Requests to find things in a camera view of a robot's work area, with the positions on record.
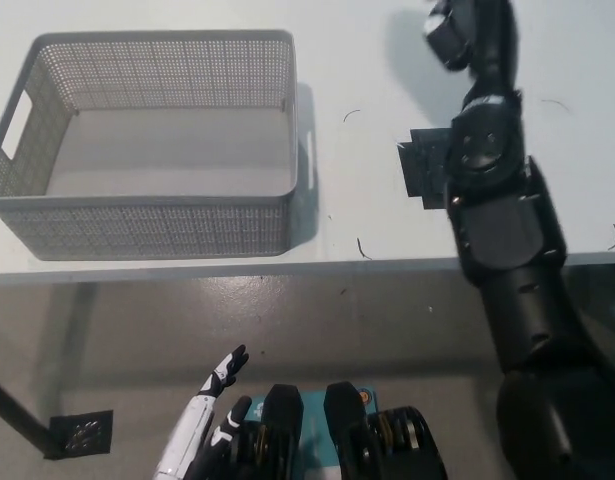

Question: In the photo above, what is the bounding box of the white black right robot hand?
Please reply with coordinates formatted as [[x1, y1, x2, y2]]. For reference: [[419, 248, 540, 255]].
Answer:
[[424, 0, 522, 95]]

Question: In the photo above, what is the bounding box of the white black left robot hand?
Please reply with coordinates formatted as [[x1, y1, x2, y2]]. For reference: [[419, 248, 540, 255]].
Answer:
[[154, 343, 253, 480]]

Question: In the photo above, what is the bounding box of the black tape patch on desk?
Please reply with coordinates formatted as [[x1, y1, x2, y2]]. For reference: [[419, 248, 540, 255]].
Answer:
[[396, 125, 457, 211]]

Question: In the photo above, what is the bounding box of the black teal robot torso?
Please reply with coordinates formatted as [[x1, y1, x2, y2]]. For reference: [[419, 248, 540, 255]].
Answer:
[[226, 382, 448, 480]]

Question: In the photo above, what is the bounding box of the black floor plate with screws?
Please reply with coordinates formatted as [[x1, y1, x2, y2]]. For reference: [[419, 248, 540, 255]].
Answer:
[[44, 409, 114, 459]]

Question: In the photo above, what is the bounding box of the grey perforated plastic basket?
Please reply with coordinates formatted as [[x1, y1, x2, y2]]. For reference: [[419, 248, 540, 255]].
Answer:
[[0, 29, 301, 261]]

